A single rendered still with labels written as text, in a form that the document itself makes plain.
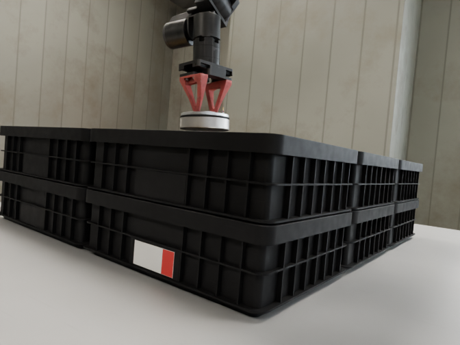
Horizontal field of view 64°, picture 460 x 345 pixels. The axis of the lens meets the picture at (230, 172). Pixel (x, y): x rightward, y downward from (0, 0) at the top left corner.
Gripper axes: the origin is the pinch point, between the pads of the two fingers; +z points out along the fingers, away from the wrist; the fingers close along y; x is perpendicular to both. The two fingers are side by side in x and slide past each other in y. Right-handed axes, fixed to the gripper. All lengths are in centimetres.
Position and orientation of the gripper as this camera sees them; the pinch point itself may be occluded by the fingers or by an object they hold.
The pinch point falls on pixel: (205, 110)
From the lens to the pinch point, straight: 78.8
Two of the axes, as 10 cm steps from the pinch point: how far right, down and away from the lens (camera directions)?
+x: 7.4, 0.2, -6.8
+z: -0.2, 10.0, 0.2
